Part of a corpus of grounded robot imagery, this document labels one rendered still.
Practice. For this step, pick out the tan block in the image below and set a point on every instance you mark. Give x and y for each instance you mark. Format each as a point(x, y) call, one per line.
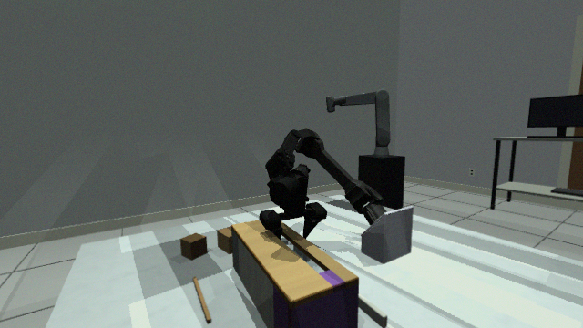
point(225, 240)

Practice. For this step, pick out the brown cardboard box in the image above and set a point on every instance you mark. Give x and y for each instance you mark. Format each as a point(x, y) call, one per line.
point(193, 246)

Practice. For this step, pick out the tan wooden stick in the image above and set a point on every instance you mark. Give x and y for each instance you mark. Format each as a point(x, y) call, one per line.
point(201, 299)

